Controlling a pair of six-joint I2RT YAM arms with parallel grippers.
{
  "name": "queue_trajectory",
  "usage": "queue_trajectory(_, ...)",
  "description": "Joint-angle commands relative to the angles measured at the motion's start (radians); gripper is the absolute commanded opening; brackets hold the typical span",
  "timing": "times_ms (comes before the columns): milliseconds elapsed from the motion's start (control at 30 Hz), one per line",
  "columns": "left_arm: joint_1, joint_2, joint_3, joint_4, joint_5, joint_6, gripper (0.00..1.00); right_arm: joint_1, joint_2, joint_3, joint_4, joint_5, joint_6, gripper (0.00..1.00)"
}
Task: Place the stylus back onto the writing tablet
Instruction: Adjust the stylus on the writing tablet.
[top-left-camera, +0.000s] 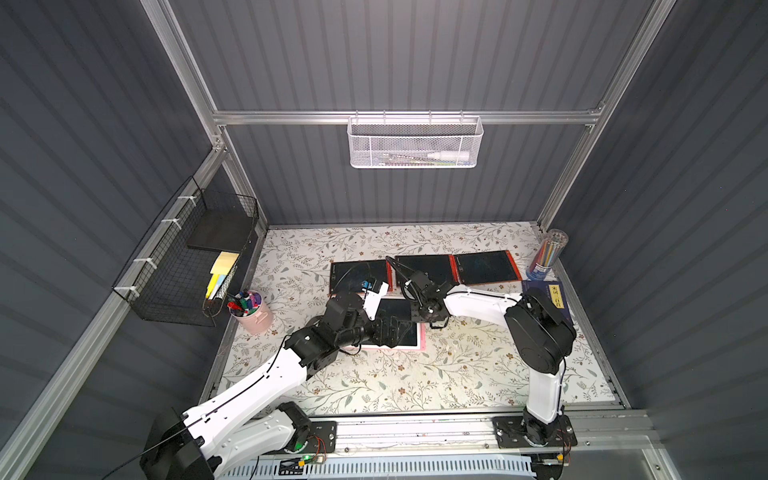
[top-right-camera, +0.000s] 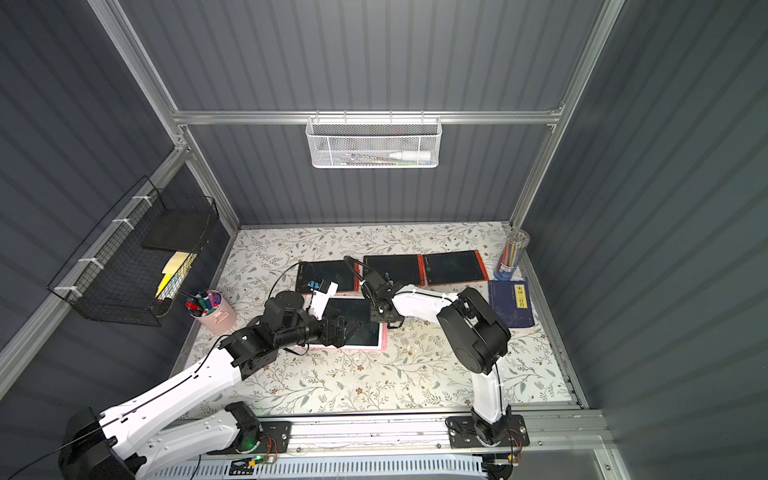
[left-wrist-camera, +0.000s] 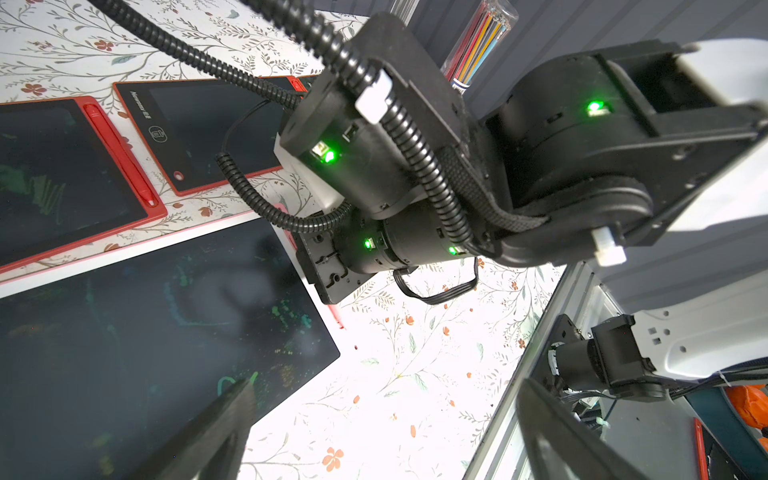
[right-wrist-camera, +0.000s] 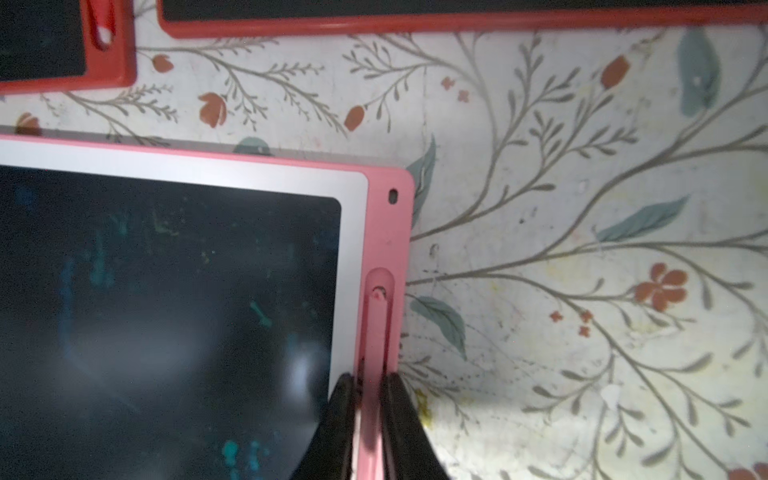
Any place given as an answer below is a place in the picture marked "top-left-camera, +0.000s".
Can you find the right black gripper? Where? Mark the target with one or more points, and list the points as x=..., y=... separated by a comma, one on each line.
x=414, y=287

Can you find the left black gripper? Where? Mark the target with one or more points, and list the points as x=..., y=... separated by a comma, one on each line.
x=384, y=330

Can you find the pink white writing tablet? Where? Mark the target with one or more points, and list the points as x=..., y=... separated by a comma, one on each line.
x=392, y=307

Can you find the red tablet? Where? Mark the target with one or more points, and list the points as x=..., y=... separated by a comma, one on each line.
x=350, y=275
x=437, y=267
x=487, y=267

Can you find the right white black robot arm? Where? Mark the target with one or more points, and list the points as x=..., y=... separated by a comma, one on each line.
x=541, y=334

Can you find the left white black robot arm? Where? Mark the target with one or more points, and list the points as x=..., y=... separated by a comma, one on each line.
x=223, y=433

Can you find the dark blue notebook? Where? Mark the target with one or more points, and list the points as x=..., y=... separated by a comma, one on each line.
x=552, y=291

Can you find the clear cup coloured pencils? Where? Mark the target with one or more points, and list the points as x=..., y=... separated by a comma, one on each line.
x=552, y=244

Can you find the pink cup with markers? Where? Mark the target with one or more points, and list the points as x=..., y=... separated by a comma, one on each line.
x=251, y=311

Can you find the white marker in basket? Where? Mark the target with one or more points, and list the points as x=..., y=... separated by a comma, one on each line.
x=450, y=157

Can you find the yellow sticky notes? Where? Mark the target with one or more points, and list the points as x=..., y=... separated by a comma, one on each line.
x=219, y=272

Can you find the black tray in basket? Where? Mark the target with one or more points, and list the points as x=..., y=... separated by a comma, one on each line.
x=221, y=231

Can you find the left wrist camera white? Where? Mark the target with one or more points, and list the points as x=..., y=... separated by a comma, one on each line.
x=373, y=292

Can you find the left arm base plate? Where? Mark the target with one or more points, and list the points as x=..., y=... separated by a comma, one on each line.
x=313, y=438

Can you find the white wire mesh basket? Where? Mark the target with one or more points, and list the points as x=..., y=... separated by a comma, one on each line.
x=403, y=141

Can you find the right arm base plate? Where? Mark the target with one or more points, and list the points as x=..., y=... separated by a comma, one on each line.
x=510, y=433

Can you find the black wire wall basket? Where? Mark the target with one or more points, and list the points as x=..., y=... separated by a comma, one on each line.
x=165, y=281

